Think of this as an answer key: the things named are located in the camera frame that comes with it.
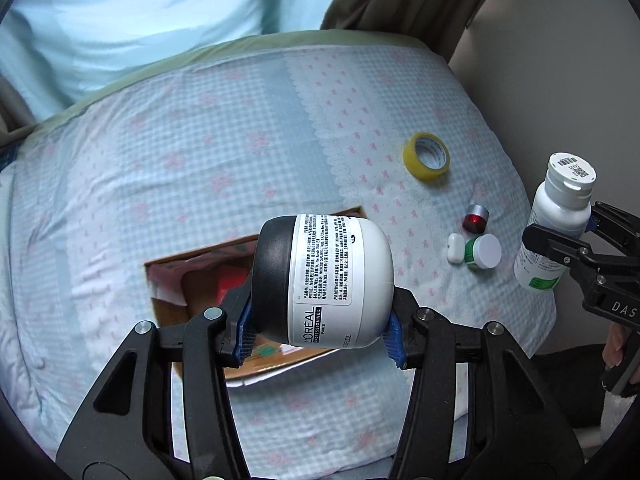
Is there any green jar white lid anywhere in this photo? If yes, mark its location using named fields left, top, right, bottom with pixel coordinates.
left=463, top=234, right=502, bottom=270

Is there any white earbuds case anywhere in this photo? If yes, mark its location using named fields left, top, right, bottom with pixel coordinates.
left=446, top=233, right=465, bottom=264

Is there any white pill bottle green label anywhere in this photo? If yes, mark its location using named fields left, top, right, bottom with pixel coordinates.
left=514, top=152, right=597, bottom=292

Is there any light blue bed sheet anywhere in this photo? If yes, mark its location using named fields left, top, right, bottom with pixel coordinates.
left=1, top=44, right=556, bottom=455

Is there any yellow tape roll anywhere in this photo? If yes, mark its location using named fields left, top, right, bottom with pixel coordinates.
left=402, top=132, right=450, bottom=182

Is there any red carton box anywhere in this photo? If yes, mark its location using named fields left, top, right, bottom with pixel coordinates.
left=214, top=266, right=248, bottom=304

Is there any cardboard box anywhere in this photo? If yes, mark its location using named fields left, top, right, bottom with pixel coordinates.
left=145, top=214, right=364, bottom=379

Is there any person's hand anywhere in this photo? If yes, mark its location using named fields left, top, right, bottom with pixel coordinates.
left=602, top=323, right=629, bottom=368

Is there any white jar black lid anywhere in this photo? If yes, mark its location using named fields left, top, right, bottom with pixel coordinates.
left=250, top=214, right=394, bottom=350

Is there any red jar silver lid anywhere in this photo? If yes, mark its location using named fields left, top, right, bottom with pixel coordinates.
left=462, top=204, right=489, bottom=234

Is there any light blue hanging cloth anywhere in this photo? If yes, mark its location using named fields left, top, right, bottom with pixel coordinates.
left=1, top=0, right=332, bottom=120

